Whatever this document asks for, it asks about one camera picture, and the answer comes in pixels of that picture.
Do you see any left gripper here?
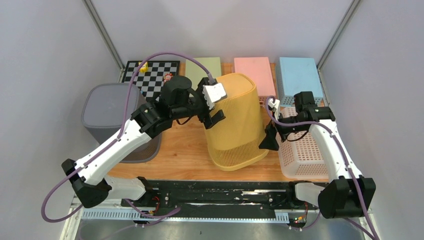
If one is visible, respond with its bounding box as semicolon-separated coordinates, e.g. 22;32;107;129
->
172;79;227;129

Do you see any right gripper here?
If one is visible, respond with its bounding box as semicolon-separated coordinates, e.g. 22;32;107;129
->
258;110;306;151

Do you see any yellow ribbed bin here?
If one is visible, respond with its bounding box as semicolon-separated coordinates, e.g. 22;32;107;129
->
204;73;269;172

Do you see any large white perforated basket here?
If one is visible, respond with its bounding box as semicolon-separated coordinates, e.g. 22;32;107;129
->
274;105;332;180

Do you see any green perforated tray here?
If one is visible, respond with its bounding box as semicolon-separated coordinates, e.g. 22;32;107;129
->
184;56;222;90

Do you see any pink perforated tray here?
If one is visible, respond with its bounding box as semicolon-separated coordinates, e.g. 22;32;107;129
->
233;57;276;106

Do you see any blue perforated tray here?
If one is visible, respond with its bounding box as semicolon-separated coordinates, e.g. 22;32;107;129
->
275;57;324;107

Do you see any grey mesh basket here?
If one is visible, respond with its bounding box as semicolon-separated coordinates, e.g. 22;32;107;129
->
81;83;162;164

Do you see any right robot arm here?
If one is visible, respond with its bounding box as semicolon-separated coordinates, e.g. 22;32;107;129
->
259;91;376;219

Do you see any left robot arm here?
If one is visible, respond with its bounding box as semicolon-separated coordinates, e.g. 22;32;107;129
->
62;75;227;208

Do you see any red owl toy block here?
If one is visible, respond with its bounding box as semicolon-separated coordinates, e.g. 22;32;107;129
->
163;73;174;83

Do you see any black white checkerboard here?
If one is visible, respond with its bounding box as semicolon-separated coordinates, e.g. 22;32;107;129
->
133;60;180;102

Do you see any yellow owl toy block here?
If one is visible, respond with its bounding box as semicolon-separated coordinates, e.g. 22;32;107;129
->
138;62;149;73

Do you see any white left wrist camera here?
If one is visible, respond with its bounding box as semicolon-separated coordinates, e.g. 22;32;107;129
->
202;83;227;110

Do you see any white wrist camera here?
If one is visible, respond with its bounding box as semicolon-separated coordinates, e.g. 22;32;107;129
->
267;96;281;121
202;83;227;110

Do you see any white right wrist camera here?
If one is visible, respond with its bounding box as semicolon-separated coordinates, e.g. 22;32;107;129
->
267;96;281;121

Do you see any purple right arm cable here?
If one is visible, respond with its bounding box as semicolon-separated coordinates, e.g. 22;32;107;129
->
265;96;380;240

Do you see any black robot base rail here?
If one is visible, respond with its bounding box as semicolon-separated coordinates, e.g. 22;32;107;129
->
71;179;332;229

